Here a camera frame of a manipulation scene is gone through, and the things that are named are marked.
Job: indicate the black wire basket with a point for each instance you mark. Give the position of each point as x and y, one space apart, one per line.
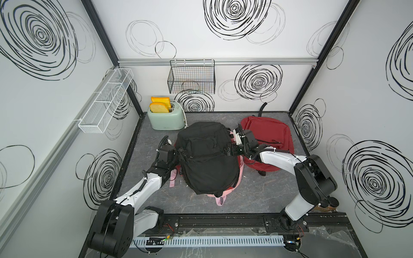
192 75

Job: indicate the white slotted cable duct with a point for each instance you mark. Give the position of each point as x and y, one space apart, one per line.
210 241

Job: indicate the rear yellow toast slice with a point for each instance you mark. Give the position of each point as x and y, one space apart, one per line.
164 100

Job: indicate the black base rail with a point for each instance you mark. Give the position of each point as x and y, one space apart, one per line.
269 222

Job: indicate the white mesh wall shelf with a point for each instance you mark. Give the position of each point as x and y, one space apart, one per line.
110 94

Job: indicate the pink tape outline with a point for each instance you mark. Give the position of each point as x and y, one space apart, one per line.
240 171

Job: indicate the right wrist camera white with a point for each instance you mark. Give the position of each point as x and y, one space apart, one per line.
237 133

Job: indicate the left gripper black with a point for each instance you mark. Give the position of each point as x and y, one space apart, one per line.
182 155

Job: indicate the black backpack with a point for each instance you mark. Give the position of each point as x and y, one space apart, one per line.
208 158

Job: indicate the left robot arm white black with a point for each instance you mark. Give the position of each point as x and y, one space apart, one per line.
119 221

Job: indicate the front yellow toast slice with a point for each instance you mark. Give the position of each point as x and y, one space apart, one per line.
159 108

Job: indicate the yellow toast slice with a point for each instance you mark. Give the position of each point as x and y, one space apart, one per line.
159 108
164 100

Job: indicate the brown twin-lid jar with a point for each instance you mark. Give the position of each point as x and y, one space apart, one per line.
328 205

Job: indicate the mint green toaster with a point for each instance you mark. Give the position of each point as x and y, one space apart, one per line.
174 120

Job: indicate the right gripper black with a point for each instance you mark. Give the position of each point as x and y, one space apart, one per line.
228 150

